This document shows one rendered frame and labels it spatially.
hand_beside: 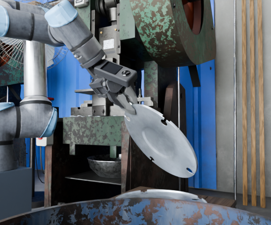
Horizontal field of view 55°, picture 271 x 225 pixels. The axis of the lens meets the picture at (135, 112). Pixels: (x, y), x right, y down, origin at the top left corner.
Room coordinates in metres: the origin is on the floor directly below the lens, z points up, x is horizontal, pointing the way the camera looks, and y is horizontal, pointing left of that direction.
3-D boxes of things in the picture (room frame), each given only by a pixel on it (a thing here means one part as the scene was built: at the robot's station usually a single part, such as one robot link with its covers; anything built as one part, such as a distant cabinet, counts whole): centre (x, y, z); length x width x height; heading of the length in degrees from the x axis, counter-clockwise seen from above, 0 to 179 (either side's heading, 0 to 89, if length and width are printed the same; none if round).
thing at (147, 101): (1.47, -0.04, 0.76); 0.17 x 0.06 x 0.10; 62
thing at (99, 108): (1.39, 0.20, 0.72); 0.25 x 0.14 x 0.14; 152
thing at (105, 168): (1.55, 0.11, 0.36); 0.34 x 0.34 x 0.10
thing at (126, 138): (1.55, -0.19, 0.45); 0.92 x 0.12 x 0.90; 152
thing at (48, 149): (1.80, 0.28, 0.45); 0.92 x 0.12 x 0.90; 152
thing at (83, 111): (1.55, 0.11, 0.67); 0.45 x 0.30 x 0.06; 62
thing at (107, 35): (1.51, 0.13, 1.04); 0.17 x 0.15 x 0.30; 152
